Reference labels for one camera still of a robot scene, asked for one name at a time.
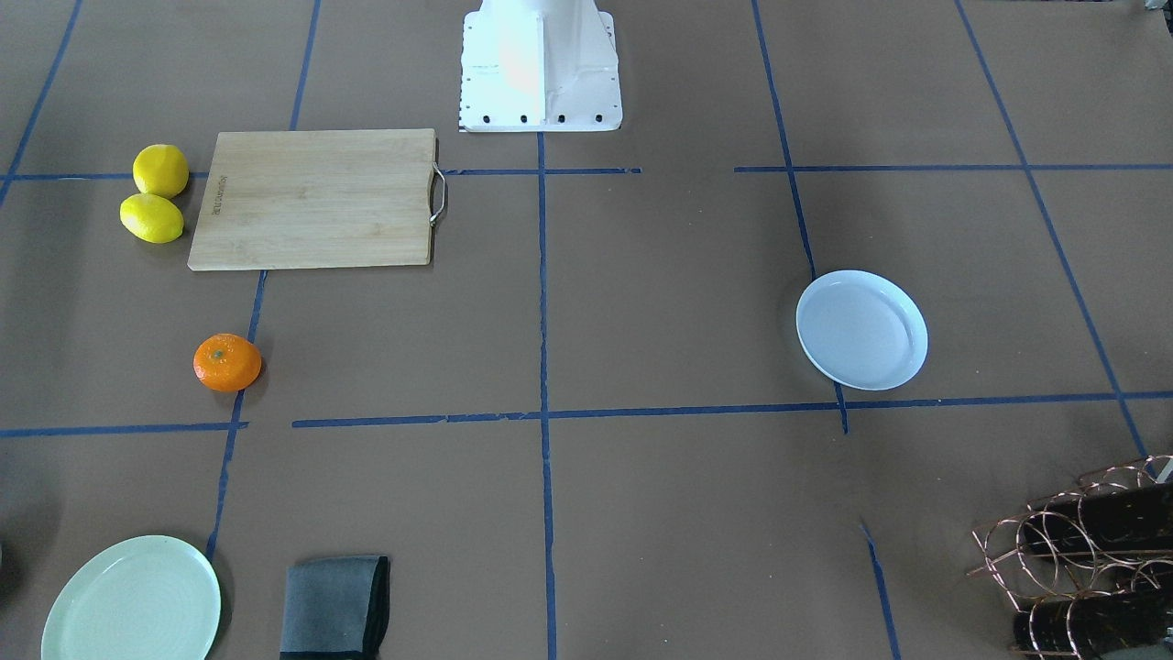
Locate light blue plate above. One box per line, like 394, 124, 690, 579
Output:
795, 268, 929, 392

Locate light green plate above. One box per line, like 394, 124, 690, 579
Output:
40, 535, 222, 659

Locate wooden cutting board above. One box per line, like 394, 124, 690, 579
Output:
187, 128, 447, 272

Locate orange fruit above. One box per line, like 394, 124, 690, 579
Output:
192, 333, 263, 392

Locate grey folded cloth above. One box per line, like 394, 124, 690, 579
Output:
278, 554, 389, 659

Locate lemon near board lower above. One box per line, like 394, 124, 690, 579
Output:
120, 192, 184, 244

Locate lemon board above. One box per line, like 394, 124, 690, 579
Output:
131, 145, 192, 199
120, 192, 184, 244

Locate lemon near board upper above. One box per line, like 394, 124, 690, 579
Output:
131, 145, 192, 199

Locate dark wine bottle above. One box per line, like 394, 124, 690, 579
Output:
1013, 588, 1172, 659
1022, 483, 1172, 556

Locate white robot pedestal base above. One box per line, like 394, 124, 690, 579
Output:
457, 1, 624, 132

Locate copper wire bottle rack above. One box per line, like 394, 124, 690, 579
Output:
971, 455, 1172, 659

